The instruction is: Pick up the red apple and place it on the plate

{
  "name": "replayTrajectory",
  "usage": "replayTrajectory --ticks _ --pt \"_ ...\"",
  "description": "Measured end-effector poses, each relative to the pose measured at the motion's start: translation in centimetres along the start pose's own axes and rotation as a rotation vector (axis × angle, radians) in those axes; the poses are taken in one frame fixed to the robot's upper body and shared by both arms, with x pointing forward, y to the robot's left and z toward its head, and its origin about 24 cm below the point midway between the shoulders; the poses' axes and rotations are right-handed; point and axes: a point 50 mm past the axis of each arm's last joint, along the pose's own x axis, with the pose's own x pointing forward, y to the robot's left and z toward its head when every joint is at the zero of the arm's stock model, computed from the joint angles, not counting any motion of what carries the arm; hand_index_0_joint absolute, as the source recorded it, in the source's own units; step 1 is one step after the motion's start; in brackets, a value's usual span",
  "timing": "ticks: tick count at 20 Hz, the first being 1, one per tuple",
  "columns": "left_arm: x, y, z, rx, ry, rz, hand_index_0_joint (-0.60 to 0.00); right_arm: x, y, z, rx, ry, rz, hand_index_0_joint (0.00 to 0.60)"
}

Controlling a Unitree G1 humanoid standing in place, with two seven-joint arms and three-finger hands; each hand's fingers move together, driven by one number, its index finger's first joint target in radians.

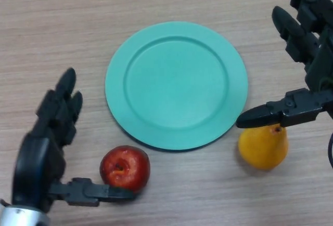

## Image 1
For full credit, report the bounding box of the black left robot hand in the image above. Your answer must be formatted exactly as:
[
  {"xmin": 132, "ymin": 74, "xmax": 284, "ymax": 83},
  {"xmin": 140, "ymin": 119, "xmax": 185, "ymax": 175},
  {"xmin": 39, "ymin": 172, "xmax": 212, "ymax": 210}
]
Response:
[{"xmin": 11, "ymin": 67, "xmax": 136, "ymax": 212}]

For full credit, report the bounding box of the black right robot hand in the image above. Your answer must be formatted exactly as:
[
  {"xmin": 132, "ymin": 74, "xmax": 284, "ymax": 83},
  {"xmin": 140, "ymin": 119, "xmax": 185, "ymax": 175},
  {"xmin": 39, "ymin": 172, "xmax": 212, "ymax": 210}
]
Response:
[{"xmin": 235, "ymin": 0, "xmax": 333, "ymax": 129}]

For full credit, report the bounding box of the red apple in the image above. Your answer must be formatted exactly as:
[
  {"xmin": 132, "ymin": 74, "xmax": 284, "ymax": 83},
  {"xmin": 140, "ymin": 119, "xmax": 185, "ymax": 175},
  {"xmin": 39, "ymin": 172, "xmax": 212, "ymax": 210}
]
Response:
[{"xmin": 99, "ymin": 145, "xmax": 151, "ymax": 194}]

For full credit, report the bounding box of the green round plate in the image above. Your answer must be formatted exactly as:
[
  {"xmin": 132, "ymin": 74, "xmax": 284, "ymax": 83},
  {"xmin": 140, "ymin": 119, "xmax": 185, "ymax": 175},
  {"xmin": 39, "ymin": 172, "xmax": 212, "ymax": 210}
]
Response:
[{"xmin": 105, "ymin": 20, "xmax": 249, "ymax": 152}]

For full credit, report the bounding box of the yellow pear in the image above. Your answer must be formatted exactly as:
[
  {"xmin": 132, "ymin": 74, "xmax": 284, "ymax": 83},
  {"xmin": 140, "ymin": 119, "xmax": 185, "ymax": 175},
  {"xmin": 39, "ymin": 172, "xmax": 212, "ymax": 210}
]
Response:
[{"xmin": 238, "ymin": 123, "xmax": 289, "ymax": 170}]

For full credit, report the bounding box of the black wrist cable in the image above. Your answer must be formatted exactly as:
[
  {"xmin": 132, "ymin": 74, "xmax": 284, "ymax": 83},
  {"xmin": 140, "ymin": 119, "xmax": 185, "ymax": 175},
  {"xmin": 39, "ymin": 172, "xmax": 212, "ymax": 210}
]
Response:
[{"xmin": 327, "ymin": 132, "xmax": 333, "ymax": 168}]

